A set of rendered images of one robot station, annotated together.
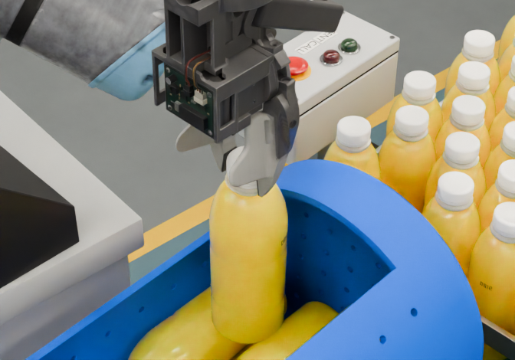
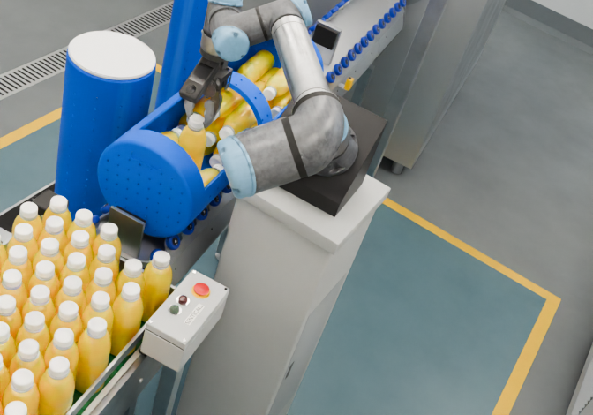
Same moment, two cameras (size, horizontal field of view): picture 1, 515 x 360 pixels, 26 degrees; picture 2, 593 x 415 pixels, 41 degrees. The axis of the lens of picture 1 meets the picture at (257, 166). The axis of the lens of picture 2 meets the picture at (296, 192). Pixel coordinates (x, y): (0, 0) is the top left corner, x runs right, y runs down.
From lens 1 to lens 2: 2.37 m
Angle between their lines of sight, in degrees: 97
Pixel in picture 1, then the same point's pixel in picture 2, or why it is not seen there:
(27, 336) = not seen: hidden behind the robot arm
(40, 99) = not seen: outside the picture
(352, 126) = (162, 256)
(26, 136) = (297, 213)
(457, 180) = (108, 229)
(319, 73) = (186, 290)
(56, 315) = not seen: hidden behind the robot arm
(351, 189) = (159, 141)
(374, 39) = (161, 319)
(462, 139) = (107, 251)
